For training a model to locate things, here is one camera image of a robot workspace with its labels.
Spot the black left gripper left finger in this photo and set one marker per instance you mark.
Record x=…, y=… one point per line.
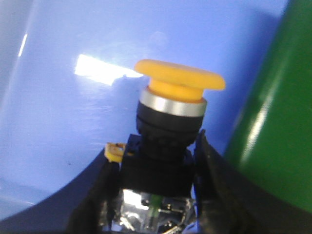
x=96, y=211

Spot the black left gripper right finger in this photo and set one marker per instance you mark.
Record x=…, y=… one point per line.
x=228, y=203

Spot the yellow mushroom push button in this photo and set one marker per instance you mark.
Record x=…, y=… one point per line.
x=153, y=192

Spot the green conveyor belt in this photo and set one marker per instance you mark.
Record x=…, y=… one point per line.
x=272, y=141

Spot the blue plastic bin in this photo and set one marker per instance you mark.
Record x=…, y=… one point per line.
x=72, y=88

